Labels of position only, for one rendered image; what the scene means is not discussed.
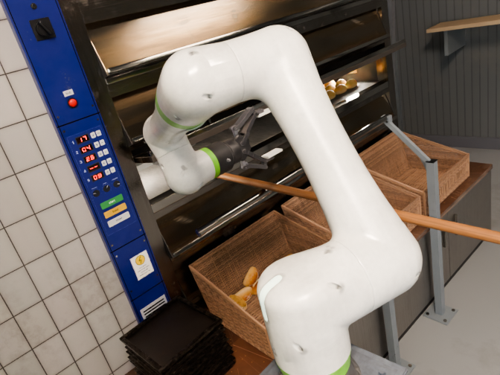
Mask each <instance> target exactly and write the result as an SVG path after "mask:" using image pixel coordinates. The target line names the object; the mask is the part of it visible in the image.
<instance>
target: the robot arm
mask: <svg viewBox="0 0 500 375"><path fill-rule="evenodd" d="M251 99H255V100H260V101H262V102H264V103H265V104H266V105H267V106H268V108H267V109H264V110H263V109H257V110H254V107H247V108H246V110H245V111H244V112H243V114H242V115H241V116H240V117H239V118H238V120H237V121H236V123H235V124H234V125H232V126H230V127H229V129H230V130H232V132H233V134H234V135H233V137H232V138H229V139H228V140H226V141H224V142H221V141H216V142H214V143H212V144H210V145H208V146H206V147H204V148H202V149H200V150H197V151H194V150H193V148H192V146H191V145H190V142H189V140H188V137H187V136H186V133H187V132H189V131H191V130H194V129H198V128H200V127H201V126H202V125H203V124H204V122H206V120H208V119H209V118H211V117H212V116H213V115H214V114H216V113H218V112H221V111H222V110H224V109H227V108H229V107H231V106H233V105H236V104H238V103H241V102H243V101H246V100H251ZM270 112H271V113H272V114H273V116H274V117H275V120H276V121H277V122H278V124H279V126H280V128H281V129H282V131H283V133H284V135H285V136H286V138H287V140H288V142H289V143H290V145H291V147H292V149H293V150H294V152H295V154H296V156H297V158H298V160H299V161H300V163H301V166H302V167H303V169H304V172H305V173H306V175H307V178H308V179H309V181H310V184H311V186H312V188H313V190H314V192H315V195H316V197H317V199H318V202H319V204H320V206H321V209H322V211H323V213H324V215H325V218H326V220H327V223H328V225H329V227H330V230H331V233H332V238H331V240H330V241H329V242H327V243H325V244H323V245H321V246H318V247H315V248H312V249H308V250H306V251H301V252H299V253H296V254H291V255H290V256H287V257H284V258H281V259H280V260H277V261H275V262H274V263H272V264H271V265H270V266H268V267H267V268H266V269H265V270H264V271H263V273H262V275H261V276H260V278H259V280H258V283H257V296H258V300H259V303H260V308H261V312H262V315H263V320H264V323H265V325H266V331H267V333H268V337H269V341H270V345H271V348H272V352H273V355H274V358H275V361H276V363H277V365H278V367H279V368H280V372H279V374H278V375H362V372H361V370H360V368H359V366H358V365H357V363H356V361H355V360H354V359H353V358H352V357H351V356H350V352H351V343H350V335H349V330H348V327H349V326H350V324H352V323H353V322H355V321H357V320H358V319H360V318H361V317H363V316H365V315H367V314H368V313H370V312H372V311H374V310H375V309H377V308H378V307H381V306H382V305H383V304H386V303H387V302H389V301H390V300H392V299H394V298H396V297H397V296H398V295H401V294H402V293H404V292H405V291H407V290H409V289H410V288H411V287H412V286H413V285H414V284H415V282H416V281H417V279H418V278H419V276H420V273H421V269H422V265H423V257H422V253H421V250H420V246H419V244H418V242H417V241H416V239H415V238H414V236H413V235H412V233H411V232H410V231H409V230H408V228H407V227H406V225H405V224H404V223H403V221H402V220H401V219H400V218H399V216H398V215H397V213H396V212H395V210H394V209H393V208H392V207H391V205H390V204H389V202H388V200H387V199H386V198H385V196H384V195H383V193H382V191H381V190H380V189H379V187H378V186H377V184H376V182H375V181H374V179H373V178H372V176H371V175H370V173H369V172H368V169H367V168H366V166H365V165H364V163H363V162H362V160H361V158H360V157H359V154H358V153H357V151H356V149H355V148H354V146H353V144H352V142H351V141H350V139H349V137H348V135H347V133H346V132H345V130H344V127H343V126H342V123H341V121H340V120H339V117H338V115H337V114H336V111H335V109H334V108H333V105H332V103H331V101H330V99H329V97H328V95H327V92H326V90H325V88H324V85H323V83H322V81H321V78H320V77H319V74H318V71H317V68H316V66H315V63H314V61H313V57H312V55H311V53H310V50H309V47H308V44H307V42H306V41H305V39H304V38H303V37H302V35H300V34H299V32H297V31H296V30H294V29H293V28H290V27H287V26H285V25H270V26H268V27H265V28H262V29H260V30H258V31H255V32H252V33H248V34H246V35H243V36H239V37H237V38H234V39H230V40H226V41H224V42H217V43H212V44H207V45H199V46H194V47H189V48H184V49H182V50H179V51H177V52H176V53H174V54H173V55H172V56H171V57H170V58H169V59H168V60H167V62H166V63H165V64H164V67H163V69H162V71H161V75H160V78H159V80H158V86H157V89H156V101H155V110H154V113H153V114H152V115H151V116H149V117H148V119H147V120H146V121H145V123H144V128H143V135H144V140H145V141H146V142H147V144H148V146H149V147H150V149H151V150H152V152H153V154H154V156H155V157H156V159H157V161H158V163H159V166H160V168H161V170H162V172H163V174H164V177H165V179H166V182H167V184H168V186H169V187H170V188H171V189H172V190H173V191H174V192H176V193H179V194H182V195H189V194H192V193H195V192H197V191H198V190H199V189H200V188H201V187H202V186H204V185H205V184H206V183H208V182H209V181H210V180H212V179H215V178H216V177H218V176H220V175H222V174H223V173H226V172H228V171H229V170H231V169H232V168H233V166H234V164H236V163H238V162H240V163H241V165H240V169H244V170H247V169H249V168H260V169H267V168H268V166H267V163H268V161H270V160H272V159H273V158H274V155H276V154H278V153H280V152H282V151H283V149H280V148H275V149H273V150H271V151H270V152H268V153H266V154H264V155H262V156H259V155H256V154H254V153H253V152H251V151H250V149H251V146H250V144H249V139H248V137H249V132H250V130H251V128H252V126H253V123H254V121H255V119H256V118H259V117H261V116H264V115H266V114H268V113H270ZM243 124H244V126H243ZM242 126H243V128H242V130H241V131H240V128H241V127H242ZM239 131H240V133H239V135H238V132H239ZM243 135H244V136H243ZM247 156H248V157H250V158H253V159H255V160H258V161H259V162H261V164H249V163H248V162H246V161H245V160H246V158H247Z"/></svg>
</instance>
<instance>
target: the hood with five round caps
mask: <svg viewBox="0 0 500 375"><path fill-rule="evenodd" d="M186 1H192V0H77V4H78V7H79V9H80V12H81V15H82V17H83V21H84V23H85V24H88V23H92V22H98V21H102V20H105V19H111V18H115V17H119V16H125V15H129V14H132V13H138V12H142V11H145V10H152V9H155V8H159V7H165V6H168V5H172V4H178V3H182V2H186Z"/></svg>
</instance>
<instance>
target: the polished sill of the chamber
mask: <svg viewBox="0 0 500 375"><path fill-rule="evenodd" d="M386 88H388V81H379V82H378V83H375V84H373V85H372V86H370V87H368V88H366V89H364V90H362V91H360V92H358V93H356V94H354V95H352V96H350V97H349V98H347V99H345V100H343V101H341V102H339V103H337V104H335V105H333V108H334V109H335V111H336V114H339V113H341V112H343V111H344V110H346V109H349V108H350V107H352V106H354V105H356V104H358V103H360V102H362V101H363V100H365V99H367V98H369V97H371V96H373V95H374V94H376V93H378V92H380V91H382V90H383V89H386ZM287 141H288V140H287V138H286V136H285V135H284V133H283V132H280V133H278V134H277V135H274V136H273V137H271V138H269V139H267V140H265V141H263V142H261V143H259V144H257V145H255V146H253V147H251V149H250V151H251V152H253V153H254V154H256V155H259V156H261V155H263V154H265V153H267V152H268V151H270V150H273V149H274V148H276V147H278V146H280V145H282V144H284V143H286V142H287ZM252 160H254V159H253V158H250V157H248V156H247V158H246V160H245V161H246V162H248V163H249V162H250V161H252ZM240 165H241V163H240V162H238V163H236V164H234V166H233V168H232V169H231V170H229V171H228V172H226V173H230V172H231V171H233V170H236V169H237V168H239V167H240ZM217 179H218V178H215V179H212V180H210V181H209V182H208V183H206V184H205V185H204V186H206V185H208V184H210V183H212V182H213V181H215V180H217ZM204 186H202V187H204ZM202 187H201V188H202ZM185 196H187V195H182V194H179V193H176V192H174V191H173V190H172V189H170V190H168V191H166V192H164V193H162V194H160V195H158V196H156V197H154V198H152V199H150V200H149V202H150V206H151V208H152V210H153V213H155V212H157V211H160V210H161V209H163V208H165V207H167V206H168V205H171V204H173V203H174V202H176V201H178V200H180V199H182V198H183V197H185Z"/></svg>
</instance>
